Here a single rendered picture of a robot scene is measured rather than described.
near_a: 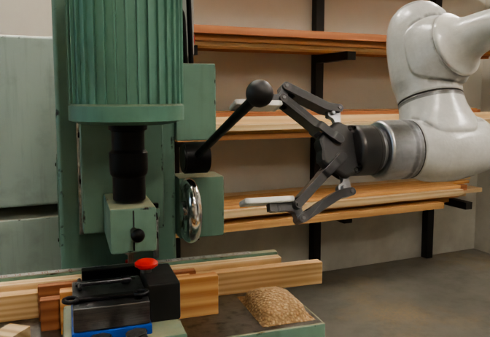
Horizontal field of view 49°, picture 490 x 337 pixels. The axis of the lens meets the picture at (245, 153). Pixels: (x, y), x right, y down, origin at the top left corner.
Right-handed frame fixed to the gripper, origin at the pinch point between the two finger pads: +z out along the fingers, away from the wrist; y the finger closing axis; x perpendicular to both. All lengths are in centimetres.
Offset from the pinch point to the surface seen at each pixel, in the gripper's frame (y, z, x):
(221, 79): 106, -69, -232
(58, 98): 18.6, 24.3, -29.8
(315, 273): -17.0, -18.7, -22.6
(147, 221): -6.7, 11.7, -14.6
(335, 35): 112, -122, -177
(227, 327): -23.2, 1.4, -11.9
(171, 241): -7.9, 3.7, -39.6
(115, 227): -7.3, 16.5, -14.8
